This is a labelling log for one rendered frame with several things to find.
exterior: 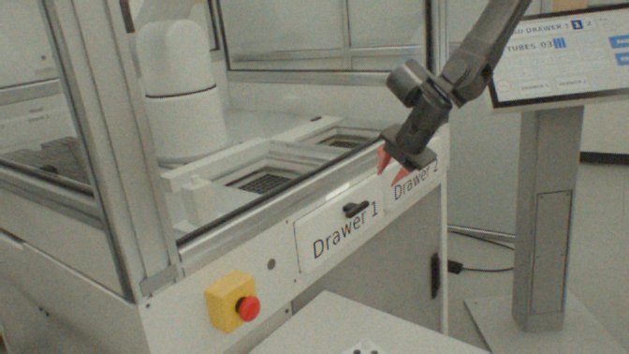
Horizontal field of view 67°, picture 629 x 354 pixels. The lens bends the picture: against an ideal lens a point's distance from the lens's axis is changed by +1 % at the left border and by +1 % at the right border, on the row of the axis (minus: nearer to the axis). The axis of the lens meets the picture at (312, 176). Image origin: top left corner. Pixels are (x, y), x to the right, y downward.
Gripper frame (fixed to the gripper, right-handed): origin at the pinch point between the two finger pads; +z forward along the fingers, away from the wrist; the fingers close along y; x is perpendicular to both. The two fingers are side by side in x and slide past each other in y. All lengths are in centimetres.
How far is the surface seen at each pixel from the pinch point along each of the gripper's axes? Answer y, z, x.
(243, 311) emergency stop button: -1.6, 8.6, 38.2
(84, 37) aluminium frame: 28, -22, 47
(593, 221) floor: -64, 80, -198
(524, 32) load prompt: 9, -13, -85
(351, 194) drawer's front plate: 4.3, 8.8, 1.2
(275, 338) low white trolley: -6.1, 20.7, 30.3
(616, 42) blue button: -13, -21, -98
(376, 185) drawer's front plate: 3.1, 10.4, -8.6
